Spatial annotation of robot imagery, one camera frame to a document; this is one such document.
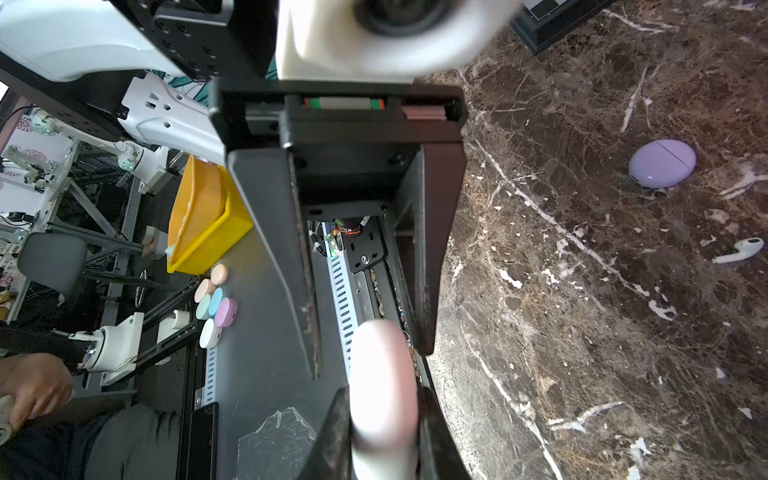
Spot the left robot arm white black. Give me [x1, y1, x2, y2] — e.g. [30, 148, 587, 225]
[1, 1, 518, 375]

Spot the white slotted cable duct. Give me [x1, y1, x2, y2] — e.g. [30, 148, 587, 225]
[325, 235, 359, 376]

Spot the yellow plastic bin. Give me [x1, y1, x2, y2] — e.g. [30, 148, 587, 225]
[166, 156, 254, 275]

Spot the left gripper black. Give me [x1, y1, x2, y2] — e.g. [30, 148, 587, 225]
[209, 77, 467, 380]

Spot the black white checkerboard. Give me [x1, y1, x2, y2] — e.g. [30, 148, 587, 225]
[510, 0, 615, 55]

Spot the white earbud on table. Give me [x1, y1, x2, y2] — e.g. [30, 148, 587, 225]
[711, 237, 765, 265]

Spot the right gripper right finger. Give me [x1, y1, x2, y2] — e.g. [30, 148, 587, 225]
[417, 387, 471, 480]

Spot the operator hand bare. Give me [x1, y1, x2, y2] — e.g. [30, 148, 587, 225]
[1, 353, 73, 433]

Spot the pastel round cases pile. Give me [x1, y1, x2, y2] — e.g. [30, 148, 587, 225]
[194, 263, 239, 350]

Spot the black mounting rail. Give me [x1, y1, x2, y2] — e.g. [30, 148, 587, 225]
[334, 216, 433, 388]

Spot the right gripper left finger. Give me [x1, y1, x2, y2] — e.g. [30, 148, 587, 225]
[297, 387, 351, 480]

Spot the purple earbud charging case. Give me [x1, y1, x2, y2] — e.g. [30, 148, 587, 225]
[628, 139, 697, 189]

